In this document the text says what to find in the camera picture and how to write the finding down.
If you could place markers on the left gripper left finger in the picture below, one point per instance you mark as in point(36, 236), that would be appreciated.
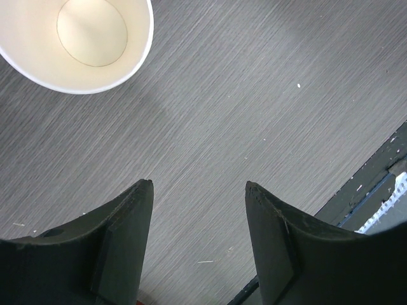
point(96, 258)

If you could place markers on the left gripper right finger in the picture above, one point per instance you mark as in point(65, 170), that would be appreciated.
point(302, 260)

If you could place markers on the aluminium frame rail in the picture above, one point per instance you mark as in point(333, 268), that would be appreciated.
point(399, 192)

